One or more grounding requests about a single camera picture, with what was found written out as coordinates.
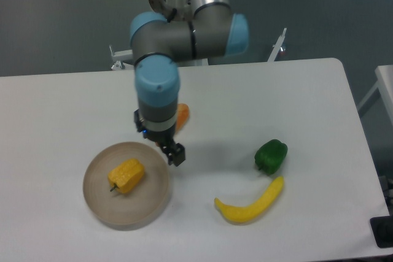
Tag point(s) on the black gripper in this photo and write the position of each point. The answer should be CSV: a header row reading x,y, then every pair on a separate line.
x,y
163,134

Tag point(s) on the yellow toy bell pepper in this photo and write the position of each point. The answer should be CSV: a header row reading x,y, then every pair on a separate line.
x,y
126,176

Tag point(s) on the green toy bell pepper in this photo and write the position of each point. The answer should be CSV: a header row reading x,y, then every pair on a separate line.
x,y
270,156

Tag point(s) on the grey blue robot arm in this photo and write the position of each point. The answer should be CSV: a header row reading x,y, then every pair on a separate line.
x,y
157,89

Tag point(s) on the beige round plate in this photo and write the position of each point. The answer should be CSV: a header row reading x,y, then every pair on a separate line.
x,y
143,203

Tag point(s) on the orange toy bread triangle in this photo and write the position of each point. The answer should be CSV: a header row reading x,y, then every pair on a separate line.
x,y
183,113

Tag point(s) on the yellow toy banana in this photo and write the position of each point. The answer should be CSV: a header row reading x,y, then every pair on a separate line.
x,y
244,214

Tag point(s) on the black device at edge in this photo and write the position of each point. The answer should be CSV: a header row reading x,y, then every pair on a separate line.
x,y
382,231

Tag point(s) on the white side table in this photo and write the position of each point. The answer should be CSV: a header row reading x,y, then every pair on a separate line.
x,y
382,88

